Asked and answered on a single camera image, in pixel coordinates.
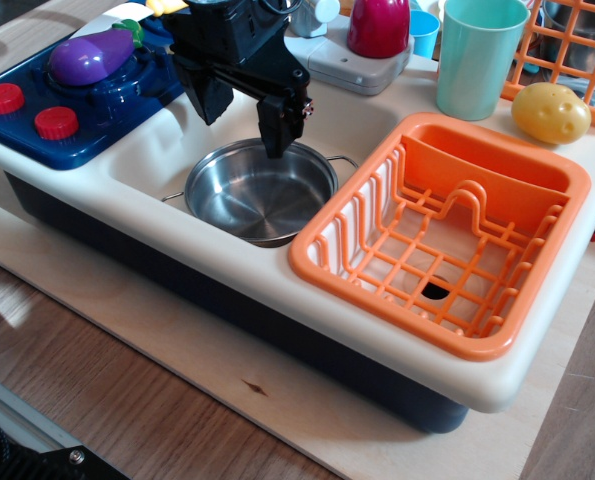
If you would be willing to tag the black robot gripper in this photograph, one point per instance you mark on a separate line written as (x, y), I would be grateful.
(220, 46)

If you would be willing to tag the stainless steel pan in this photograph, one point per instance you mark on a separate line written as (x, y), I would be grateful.
(264, 201)

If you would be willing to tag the cream toy kitchen sink unit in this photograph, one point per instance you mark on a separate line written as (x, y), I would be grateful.
(114, 201)

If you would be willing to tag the orange plastic drying rack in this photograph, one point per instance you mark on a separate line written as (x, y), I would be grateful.
(447, 231)

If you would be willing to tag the orange plastic grid rack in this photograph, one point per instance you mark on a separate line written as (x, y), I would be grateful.
(559, 40)

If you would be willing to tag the grey toy faucet base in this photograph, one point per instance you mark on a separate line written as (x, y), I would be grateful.
(317, 37)

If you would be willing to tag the yellow toy piece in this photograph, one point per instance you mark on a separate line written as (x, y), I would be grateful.
(164, 7)

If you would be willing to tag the magenta plastic cup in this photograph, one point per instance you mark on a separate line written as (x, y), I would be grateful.
(379, 29)

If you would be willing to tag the purple toy eggplant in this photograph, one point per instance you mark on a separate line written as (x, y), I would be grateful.
(88, 59)

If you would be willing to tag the red stove knob right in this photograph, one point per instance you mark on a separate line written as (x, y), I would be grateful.
(56, 123)

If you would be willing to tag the red stove knob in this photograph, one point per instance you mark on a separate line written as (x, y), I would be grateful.
(56, 123)
(11, 98)

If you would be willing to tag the small blue plastic cup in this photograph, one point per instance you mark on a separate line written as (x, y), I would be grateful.
(424, 28)

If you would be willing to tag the blue toy stove top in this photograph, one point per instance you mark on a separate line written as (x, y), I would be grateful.
(107, 110)

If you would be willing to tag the red stove knob left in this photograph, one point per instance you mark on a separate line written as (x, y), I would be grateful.
(11, 98)

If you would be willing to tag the mint green plastic cup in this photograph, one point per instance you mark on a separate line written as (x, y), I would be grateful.
(478, 44)

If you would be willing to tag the yellow toy potato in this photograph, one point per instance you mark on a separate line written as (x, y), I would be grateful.
(551, 113)

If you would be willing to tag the light wooden base board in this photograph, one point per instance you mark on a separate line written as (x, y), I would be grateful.
(163, 390)

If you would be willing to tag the black bracket with screw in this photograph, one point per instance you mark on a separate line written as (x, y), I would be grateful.
(20, 462)

